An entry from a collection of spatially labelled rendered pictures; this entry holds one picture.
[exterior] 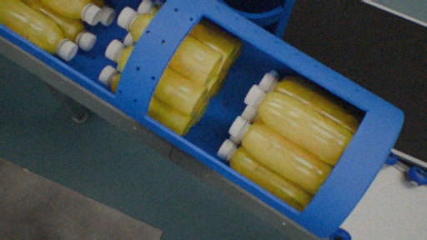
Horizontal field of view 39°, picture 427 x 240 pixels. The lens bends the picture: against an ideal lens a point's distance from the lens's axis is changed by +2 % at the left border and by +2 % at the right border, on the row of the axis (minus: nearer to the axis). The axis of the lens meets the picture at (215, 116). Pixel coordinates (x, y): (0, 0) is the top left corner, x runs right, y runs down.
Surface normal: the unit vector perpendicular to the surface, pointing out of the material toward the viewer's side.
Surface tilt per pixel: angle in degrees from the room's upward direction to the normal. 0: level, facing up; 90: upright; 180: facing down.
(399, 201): 0
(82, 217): 5
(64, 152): 0
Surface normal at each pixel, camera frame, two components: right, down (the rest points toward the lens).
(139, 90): -0.39, 0.45
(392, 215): 0.03, -0.25
